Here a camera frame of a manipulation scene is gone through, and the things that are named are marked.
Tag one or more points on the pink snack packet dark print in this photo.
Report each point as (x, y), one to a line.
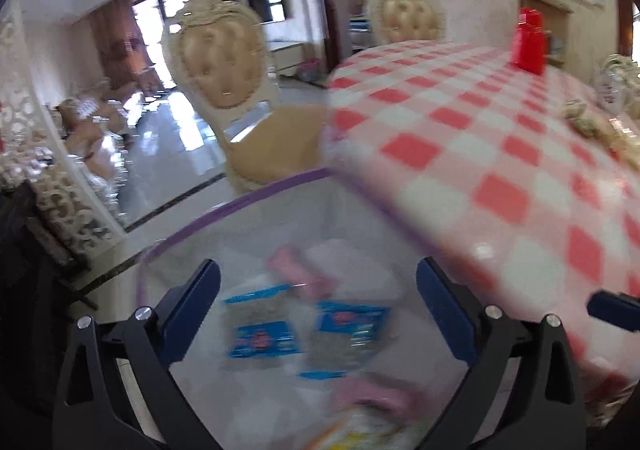
(380, 395)

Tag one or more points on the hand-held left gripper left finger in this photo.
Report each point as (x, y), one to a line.
(192, 315)

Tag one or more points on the ornate white room divider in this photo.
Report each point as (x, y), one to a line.
(60, 200)

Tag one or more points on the ornate cream tufted chair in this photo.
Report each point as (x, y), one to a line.
(225, 69)
(407, 14)

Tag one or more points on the dark wooden cabinet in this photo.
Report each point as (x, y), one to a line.
(25, 280)

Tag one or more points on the red white checked tablecloth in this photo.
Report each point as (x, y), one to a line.
(475, 129)

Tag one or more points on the tan bread packet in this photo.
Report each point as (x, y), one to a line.
(620, 138)

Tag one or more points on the white floral teapot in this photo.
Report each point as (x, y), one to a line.
(617, 89)

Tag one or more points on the pink bag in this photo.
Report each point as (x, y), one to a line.
(310, 70)

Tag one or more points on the pale pink long snack packet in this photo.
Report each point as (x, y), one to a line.
(300, 271)

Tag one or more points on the white television console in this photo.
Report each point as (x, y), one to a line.
(287, 57)

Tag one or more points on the beige sofa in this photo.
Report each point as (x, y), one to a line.
(90, 129)

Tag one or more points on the orange green white snack packet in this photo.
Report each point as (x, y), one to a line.
(360, 430)

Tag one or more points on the clear storage bin purple rim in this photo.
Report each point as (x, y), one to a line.
(250, 230)

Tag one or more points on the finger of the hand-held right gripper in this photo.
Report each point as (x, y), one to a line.
(615, 308)

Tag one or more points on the red thermos jug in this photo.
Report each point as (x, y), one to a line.
(529, 44)

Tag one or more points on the wooden wall shelf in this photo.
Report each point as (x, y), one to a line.
(555, 14)

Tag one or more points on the clear cake slice packet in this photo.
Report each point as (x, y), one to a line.
(580, 117)

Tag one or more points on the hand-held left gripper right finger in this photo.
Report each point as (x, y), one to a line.
(445, 315)

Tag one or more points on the blue snack packet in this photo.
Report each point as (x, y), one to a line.
(350, 335)
(262, 330)

